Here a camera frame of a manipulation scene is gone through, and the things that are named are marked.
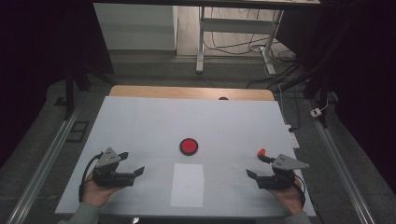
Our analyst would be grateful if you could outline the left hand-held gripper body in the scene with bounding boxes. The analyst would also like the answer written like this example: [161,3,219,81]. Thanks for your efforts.
[92,147,136,189]

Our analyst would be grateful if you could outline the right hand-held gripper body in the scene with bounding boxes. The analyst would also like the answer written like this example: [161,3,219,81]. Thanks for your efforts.
[256,153,310,190]

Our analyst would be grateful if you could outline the small white paper sheet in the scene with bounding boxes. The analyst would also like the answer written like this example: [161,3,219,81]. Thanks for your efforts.
[169,162,205,209]

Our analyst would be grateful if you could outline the round red ink pad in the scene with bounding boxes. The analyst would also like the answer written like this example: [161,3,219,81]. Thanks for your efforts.
[179,137,200,157]

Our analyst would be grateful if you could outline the person's right hand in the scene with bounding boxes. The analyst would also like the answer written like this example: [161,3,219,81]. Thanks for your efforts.
[268,178,304,217]

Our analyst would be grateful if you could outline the person's left hand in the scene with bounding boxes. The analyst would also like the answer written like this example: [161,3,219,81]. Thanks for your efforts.
[81,172,121,208]

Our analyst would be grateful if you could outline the large white table cover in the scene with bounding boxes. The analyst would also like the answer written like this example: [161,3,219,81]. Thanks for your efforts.
[54,95,317,218]

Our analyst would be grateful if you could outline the black floor socket plate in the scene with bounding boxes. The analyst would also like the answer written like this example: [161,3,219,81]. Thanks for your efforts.
[66,120,91,144]

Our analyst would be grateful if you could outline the black metal stand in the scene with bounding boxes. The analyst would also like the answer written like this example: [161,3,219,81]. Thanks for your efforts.
[63,60,116,121]
[278,60,332,129]

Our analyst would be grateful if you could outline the pale grey cabinet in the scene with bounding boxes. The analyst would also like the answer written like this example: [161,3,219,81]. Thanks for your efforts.
[92,3,178,51]

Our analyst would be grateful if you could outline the dark curtain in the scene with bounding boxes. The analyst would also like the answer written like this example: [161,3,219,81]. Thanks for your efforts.
[0,0,115,171]
[275,0,396,195]

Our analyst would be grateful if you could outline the left hand-held gripper black cable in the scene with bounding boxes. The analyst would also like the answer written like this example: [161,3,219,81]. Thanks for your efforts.
[78,151,104,203]

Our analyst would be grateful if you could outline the hand-held gripper black cable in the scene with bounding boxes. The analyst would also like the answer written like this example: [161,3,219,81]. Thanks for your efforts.
[78,151,104,203]
[293,174,308,204]

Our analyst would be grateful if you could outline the right hand-held gripper black cable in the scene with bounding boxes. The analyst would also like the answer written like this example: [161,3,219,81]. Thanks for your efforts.
[293,174,308,204]

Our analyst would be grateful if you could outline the aluminium floor rail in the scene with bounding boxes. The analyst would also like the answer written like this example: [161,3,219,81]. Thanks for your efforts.
[5,92,87,224]
[304,98,376,224]

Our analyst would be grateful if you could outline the black floor cable tangle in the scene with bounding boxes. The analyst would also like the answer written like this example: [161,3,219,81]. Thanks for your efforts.
[204,7,298,90]

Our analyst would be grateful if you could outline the white desk frame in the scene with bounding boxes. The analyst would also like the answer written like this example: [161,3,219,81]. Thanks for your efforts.
[195,6,286,76]

